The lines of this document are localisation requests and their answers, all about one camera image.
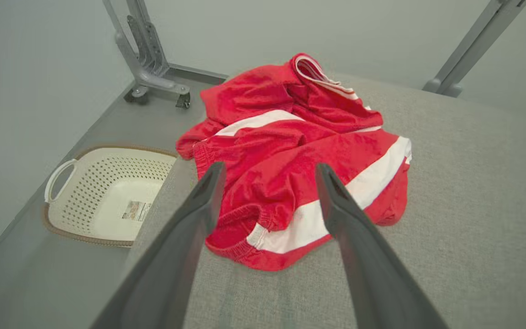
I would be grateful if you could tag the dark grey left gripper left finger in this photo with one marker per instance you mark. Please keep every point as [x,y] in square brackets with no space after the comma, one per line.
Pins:
[171,256]

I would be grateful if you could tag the paper sticker in basket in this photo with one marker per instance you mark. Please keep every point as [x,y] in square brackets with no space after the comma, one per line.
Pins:
[136,211]

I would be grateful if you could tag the red white basketball jersey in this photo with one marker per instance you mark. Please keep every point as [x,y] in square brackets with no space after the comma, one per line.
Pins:
[281,155]

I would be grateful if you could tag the grey metal post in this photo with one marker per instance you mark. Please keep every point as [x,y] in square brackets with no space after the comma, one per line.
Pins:
[470,48]

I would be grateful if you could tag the grey metal stand with casters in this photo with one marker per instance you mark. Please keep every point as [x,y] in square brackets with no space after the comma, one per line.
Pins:
[146,68]

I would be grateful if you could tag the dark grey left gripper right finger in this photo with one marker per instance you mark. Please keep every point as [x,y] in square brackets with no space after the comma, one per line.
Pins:
[368,265]

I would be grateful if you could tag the cream perforated laundry basket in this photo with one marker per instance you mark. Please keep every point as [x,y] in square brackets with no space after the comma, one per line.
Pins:
[107,192]

